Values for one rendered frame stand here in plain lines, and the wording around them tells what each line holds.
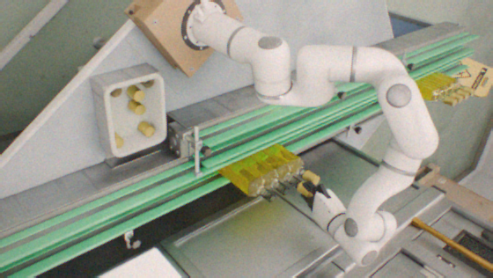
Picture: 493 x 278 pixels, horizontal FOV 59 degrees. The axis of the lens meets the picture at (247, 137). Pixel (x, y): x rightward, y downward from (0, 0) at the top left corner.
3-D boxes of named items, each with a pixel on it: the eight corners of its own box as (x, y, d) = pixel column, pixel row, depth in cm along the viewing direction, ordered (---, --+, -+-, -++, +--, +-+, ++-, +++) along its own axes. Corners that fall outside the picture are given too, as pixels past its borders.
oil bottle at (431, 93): (393, 87, 206) (450, 110, 189) (396, 76, 203) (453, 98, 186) (401, 84, 209) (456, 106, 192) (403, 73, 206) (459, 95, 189)
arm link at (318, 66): (354, 37, 102) (349, 91, 114) (254, 33, 107) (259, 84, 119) (352, 61, 96) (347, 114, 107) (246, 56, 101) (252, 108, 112)
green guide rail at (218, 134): (191, 136, 131) (207, 149, 126) (191, 134, 131) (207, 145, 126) (464, 33, 231) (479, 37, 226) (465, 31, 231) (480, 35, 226)
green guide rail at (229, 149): (192, 157, 135) (207, 169, 130) (192, 154, 135) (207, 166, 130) (459, 47, 235) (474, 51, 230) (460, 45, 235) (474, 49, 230)
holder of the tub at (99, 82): (102, 160, 130) (114, 172, 125) (89, 76, 116) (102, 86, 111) (152, 142, 140) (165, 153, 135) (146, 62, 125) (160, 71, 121)
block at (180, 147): (167, 149, 137) (180, 160, 132) (165, 123, 132) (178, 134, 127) (177, 146, 139) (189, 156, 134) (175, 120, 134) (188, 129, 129)
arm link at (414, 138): (351, 144, 111) (351, 161, 97) (381, 64, 105) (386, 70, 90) (414, 165, 109) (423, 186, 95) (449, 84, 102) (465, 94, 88)
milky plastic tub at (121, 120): (100, 146, 127) (114, 160, 122) (89, 76, 115) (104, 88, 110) (152, 128, 137) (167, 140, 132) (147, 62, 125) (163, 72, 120)
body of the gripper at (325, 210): (349, 236, 124) (326, 211, 133) (355, 208, 119) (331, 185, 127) (327, 244, 121) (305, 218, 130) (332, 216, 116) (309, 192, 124)
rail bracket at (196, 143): (180, 164, 133) (203, 185, 126) (178, 117, 124) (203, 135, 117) (187, 161, 135) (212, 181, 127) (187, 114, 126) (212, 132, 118)
